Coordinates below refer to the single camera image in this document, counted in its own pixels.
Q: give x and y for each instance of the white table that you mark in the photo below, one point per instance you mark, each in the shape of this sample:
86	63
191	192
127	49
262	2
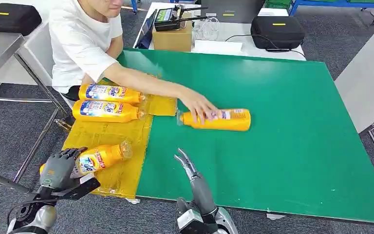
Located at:
233	30

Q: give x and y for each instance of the black case with yellow label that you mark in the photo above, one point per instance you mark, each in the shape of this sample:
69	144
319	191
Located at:
11	19
277	33

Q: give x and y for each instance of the dark blue laptop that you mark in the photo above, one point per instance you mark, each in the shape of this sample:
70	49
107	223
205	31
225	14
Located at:
146	32

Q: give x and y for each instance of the green table mat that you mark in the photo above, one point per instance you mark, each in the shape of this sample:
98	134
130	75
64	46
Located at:
287	145

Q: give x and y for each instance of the green crate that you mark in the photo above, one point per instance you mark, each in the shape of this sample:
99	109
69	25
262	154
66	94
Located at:
277	4

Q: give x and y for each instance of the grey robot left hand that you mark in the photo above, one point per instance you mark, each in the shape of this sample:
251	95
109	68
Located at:
56	171

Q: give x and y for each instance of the dark grey case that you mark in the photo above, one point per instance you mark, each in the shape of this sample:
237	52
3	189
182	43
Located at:
237	9

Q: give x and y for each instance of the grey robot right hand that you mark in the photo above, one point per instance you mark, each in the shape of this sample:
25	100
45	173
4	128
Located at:
203	193

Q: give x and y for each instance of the grey table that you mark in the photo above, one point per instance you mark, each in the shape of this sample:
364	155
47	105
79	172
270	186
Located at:
369	80

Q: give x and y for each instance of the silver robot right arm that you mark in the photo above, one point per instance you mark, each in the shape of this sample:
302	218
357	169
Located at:
227	223

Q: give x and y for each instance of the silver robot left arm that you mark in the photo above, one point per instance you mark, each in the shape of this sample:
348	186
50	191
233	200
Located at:
43	218

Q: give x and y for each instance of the copper-coloured bracket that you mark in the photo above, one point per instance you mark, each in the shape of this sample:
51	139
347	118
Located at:
63	123

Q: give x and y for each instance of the white flat box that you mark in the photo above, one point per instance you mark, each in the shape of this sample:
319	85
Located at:
217	47

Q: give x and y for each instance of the orange plastic bottle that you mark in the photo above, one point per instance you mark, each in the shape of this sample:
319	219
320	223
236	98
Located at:
232	121
109	93
103	158
106	111

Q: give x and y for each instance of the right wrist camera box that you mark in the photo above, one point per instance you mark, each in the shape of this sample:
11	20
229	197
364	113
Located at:
188	221

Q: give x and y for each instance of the black remote controller with antennas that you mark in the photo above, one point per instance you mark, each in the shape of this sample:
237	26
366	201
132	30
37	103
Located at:
167	19

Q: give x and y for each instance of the person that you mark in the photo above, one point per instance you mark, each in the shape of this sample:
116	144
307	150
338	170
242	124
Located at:
77	42

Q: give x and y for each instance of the person's right hand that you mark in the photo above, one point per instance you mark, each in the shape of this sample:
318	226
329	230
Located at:
198	103

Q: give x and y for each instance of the yellow plastic sheet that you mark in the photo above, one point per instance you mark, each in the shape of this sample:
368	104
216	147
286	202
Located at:
122	174

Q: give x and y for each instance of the blue metal rack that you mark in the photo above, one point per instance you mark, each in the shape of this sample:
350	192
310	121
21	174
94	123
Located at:
333	4

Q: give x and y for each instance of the brown cardboard box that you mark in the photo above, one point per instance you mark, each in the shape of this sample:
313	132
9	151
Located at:
172	40

